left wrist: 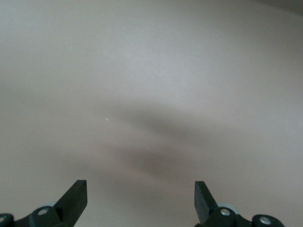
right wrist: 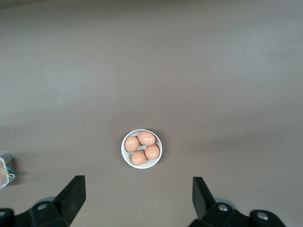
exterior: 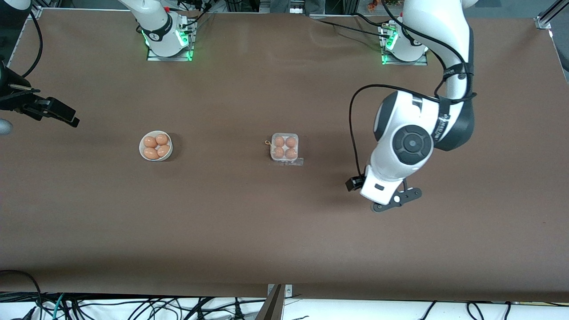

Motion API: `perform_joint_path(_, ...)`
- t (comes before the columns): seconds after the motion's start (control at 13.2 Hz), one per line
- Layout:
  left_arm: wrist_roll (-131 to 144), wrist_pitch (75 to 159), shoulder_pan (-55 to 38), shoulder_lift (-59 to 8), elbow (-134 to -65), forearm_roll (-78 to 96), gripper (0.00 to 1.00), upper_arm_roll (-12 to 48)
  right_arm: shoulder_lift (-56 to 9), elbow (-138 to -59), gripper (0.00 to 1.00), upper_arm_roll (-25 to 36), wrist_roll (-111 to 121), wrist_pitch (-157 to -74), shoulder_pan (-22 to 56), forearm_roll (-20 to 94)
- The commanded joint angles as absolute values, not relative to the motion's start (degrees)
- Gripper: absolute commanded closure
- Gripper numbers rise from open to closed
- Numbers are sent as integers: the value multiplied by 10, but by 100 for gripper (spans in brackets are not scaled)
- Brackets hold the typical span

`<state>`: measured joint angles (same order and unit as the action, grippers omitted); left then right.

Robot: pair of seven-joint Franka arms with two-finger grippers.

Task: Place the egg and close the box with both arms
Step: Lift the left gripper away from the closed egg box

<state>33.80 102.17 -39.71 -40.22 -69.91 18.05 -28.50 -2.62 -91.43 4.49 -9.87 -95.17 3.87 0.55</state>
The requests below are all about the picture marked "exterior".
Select clear plastic egg box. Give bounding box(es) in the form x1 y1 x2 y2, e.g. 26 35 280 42
270 133 300 162

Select white round bowl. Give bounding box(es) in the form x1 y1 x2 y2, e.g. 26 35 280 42
139 130 173 161

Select table cover sheet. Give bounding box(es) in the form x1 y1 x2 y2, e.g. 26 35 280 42
0 9 569 304

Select dark metal strut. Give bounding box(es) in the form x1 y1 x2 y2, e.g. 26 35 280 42
254 284 285 320

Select colourful background objects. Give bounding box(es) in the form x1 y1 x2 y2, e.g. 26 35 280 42
367 0 403 12

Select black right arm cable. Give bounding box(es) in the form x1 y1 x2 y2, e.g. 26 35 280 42
24 10 44 77

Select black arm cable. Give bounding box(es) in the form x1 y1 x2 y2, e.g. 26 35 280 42
24 10 44 77
349 0 477 180

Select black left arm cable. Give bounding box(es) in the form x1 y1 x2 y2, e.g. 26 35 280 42
349 0 477 180

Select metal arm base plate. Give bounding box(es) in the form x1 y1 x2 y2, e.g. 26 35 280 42
381 52 429 66
147 47 194 62

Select black base cable bundle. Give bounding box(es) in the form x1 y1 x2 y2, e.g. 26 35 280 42
176 0 218 27

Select black looped cable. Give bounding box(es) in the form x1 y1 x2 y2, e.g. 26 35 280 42
0 269 43 320

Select teal cable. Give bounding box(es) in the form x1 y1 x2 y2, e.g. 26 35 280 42
38 293 65 320

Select tangled black cable bundle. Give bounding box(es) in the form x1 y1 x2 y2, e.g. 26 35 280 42
62 297 267 320

